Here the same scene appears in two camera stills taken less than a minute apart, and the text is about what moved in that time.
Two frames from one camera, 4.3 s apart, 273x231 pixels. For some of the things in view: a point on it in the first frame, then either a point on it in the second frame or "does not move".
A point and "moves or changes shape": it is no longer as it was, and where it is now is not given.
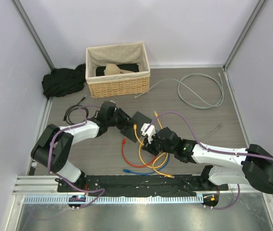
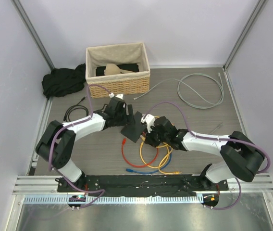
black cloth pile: x=60 y=82 does not move
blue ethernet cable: x=149 y=173 does not move
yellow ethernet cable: x=167 y=175 → x=175 y=173
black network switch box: x=130 y=131 does not move
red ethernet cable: x=123 y=142 does not move
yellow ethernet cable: x=135 y=126 moves or changes shape
